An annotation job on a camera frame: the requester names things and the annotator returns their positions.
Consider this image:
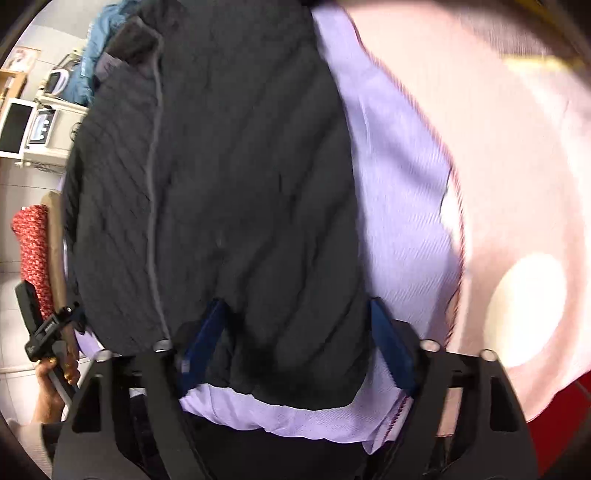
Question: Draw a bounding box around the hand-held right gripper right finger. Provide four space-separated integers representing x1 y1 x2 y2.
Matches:
370 296 542 480

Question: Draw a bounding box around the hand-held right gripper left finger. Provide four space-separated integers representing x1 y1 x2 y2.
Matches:
53 299 228 480

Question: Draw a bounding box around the black quilted jacket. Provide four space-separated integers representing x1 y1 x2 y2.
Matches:
62 0 377 411

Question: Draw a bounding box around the person's left hand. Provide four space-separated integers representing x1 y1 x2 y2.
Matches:
31 340 83 425

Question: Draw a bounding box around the red patterned cloth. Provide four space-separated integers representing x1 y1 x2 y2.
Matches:
10 205 58 319

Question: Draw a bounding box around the brown wooden pole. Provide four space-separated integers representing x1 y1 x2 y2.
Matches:
41 191 75 324

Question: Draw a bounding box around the lilac bed sheet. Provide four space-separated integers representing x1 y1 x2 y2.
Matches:
65 7 467 455

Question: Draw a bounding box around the white cabinet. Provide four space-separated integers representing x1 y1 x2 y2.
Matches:
18 95 89 168

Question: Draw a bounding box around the white microwave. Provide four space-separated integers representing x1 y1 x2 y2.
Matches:
0 98 59 156

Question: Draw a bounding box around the pink floral blanket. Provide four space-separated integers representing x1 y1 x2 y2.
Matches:
342 0 591 423

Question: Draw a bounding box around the wooden shelf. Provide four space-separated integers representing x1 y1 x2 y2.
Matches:
0 46 43 100

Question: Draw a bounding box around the blue jacket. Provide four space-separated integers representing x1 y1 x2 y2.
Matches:
62 0 139 107

